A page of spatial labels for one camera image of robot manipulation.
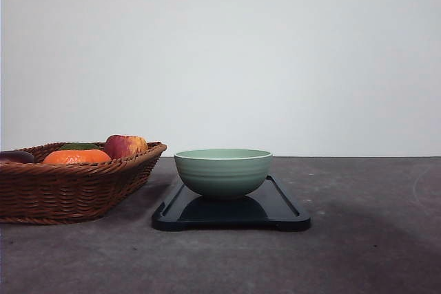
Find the dark rectangular tray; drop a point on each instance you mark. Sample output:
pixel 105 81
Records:
pixel 271 208

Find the dark green avocado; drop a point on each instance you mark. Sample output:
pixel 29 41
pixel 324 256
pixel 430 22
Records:
pixel 80 146

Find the dark purple fruit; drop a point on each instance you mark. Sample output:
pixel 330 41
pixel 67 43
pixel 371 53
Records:
pixel 17 156

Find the red yellow apple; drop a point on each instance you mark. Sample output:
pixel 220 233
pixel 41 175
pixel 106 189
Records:
pixel 119 146

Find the orange tangerine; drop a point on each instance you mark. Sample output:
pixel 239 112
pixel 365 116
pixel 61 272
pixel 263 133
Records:
pixel 76 156

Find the green ceramic bowl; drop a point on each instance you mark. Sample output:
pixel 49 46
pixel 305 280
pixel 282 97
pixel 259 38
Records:
pixel 223 173

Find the brown wicker basket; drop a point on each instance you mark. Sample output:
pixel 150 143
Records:
pixel 64 193

